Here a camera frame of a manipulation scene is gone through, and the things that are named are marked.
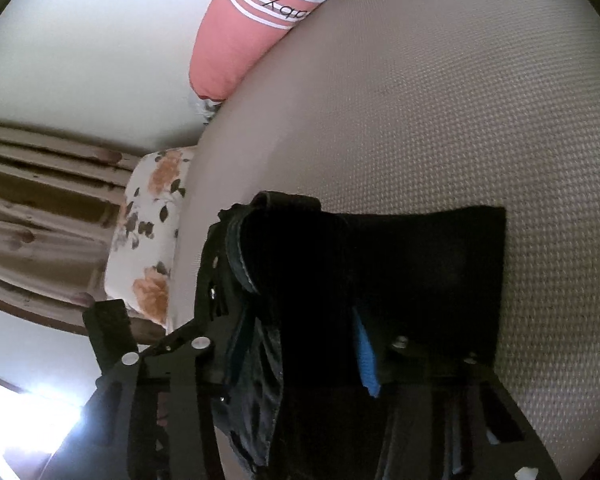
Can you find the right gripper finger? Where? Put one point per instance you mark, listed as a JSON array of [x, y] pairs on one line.
[[366, 360]]

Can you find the black pants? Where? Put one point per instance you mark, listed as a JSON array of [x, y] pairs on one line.
[[293, 278]]

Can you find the floral white pillow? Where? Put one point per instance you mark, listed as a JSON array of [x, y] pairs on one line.
[[143, 246]]

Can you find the wooden headboard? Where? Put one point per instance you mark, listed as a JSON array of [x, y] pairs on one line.
[[59, 205]]

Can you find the long pink striped pillow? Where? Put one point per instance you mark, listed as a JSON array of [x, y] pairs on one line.
[[232, 37]]

